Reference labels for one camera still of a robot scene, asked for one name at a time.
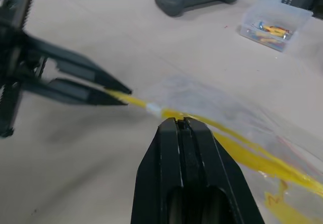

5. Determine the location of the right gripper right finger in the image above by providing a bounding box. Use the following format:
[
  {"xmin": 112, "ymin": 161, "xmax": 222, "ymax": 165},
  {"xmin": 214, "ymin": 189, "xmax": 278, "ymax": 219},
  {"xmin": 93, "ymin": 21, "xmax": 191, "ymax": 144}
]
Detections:
[{"xmin": 178, "ymin": 117, "xmax": 254, "ymax": 224}]

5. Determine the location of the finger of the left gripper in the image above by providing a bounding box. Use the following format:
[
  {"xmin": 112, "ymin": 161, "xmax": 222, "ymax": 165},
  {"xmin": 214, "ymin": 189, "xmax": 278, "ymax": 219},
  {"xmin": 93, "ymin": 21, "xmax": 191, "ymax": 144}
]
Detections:
[
  {"xmin": 21, "ymin": 78, "xmax": 129, "ymax": 107},
  {"xmin": 25, "ymin": 35, "xmax": 133, "ymax": 95}
]

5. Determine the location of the orange snack packet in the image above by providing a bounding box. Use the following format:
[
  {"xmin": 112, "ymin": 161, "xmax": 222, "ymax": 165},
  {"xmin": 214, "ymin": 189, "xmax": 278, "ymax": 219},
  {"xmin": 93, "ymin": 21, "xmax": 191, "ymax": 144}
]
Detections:
[{"xmin": 257, "ymin": 24, "xmax": 291, "ymax": 36}]

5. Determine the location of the clear yellow-zip plastic bag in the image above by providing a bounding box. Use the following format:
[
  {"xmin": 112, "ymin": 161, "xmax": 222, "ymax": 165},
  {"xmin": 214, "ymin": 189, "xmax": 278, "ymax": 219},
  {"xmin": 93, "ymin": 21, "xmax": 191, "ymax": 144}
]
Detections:
[{"xmin": 104, "ymin": 74, "xmax": 323, "ymax": 224}]

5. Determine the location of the clear plastic container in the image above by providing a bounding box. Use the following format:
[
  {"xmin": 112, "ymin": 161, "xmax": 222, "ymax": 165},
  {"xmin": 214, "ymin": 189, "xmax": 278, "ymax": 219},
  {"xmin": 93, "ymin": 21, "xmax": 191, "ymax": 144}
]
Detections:
[{"xmin": 238, "ymin": 0, "xmax": 314, "ymax": 53}]

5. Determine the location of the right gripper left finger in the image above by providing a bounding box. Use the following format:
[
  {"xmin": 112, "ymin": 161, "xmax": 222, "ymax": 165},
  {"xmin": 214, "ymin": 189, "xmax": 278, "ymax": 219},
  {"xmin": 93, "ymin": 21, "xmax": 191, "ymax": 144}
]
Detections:
[{"xmin": 130, "ymin": 117, "xmax": 184, "ymax": 224}]

